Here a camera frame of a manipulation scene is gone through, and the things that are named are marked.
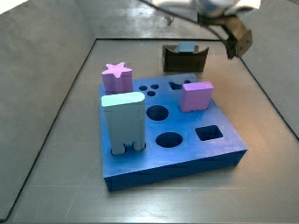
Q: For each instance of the purple rectangular block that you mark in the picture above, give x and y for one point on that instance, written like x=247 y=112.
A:
x=195 y=96

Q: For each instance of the light blue rounded block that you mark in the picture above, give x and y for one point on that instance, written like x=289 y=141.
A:
x=125 y=111

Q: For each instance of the purple star-shaped block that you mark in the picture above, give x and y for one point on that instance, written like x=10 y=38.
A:
x=118 y=79

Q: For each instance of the black curved fixture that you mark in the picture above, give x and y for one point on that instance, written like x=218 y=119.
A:
x=183 y=61

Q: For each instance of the grey-blue rectangular block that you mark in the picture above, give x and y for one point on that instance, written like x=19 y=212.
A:
x=186 y=47

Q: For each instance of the blue shape-sorting board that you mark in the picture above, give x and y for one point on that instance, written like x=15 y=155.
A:
x=185 y=142

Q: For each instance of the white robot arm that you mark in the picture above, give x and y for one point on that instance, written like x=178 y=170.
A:
x=211 y=8

